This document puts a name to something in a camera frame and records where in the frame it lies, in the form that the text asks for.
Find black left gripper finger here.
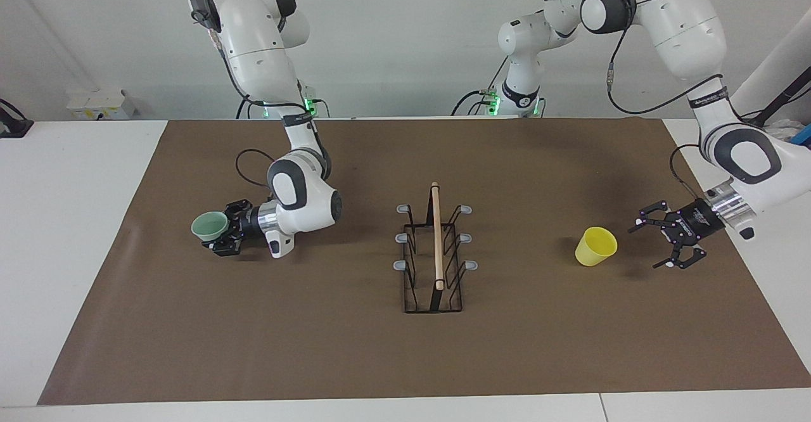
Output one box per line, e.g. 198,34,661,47
652,241,708,271
628,200,682,236

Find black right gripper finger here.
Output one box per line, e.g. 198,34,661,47
221,199,253,221
203,234,245,259

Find pale green plastic cup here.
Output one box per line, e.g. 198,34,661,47
191,211,229,244

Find yellow plastic cup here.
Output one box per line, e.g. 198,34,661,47
575,226,618,267

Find clear plastic bag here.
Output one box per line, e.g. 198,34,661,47
765,120,805,145

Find green lit base connector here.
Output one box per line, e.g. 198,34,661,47
479,86,502,117
298,81,331,119

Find brown table mat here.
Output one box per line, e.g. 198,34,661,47
37,118,811,406

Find black slanted stand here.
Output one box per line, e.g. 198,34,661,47
740,82,811,129

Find white power strip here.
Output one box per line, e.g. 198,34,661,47
66,89,137,121

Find white slanted pole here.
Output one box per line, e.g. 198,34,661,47
729,22,811,120

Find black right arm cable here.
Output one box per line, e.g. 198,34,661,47
235,148,279,189

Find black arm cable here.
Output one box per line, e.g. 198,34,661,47
235,148,279,189
605,0,726,202

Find black base cables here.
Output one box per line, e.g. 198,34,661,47
450,54,509,117
235,94,268,120

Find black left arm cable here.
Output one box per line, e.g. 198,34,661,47
605,0,726,202

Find black wire cup rack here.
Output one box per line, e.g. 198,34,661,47
393,181,479,314

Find black clamp mount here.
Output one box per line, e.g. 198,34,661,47
0,98,34,139

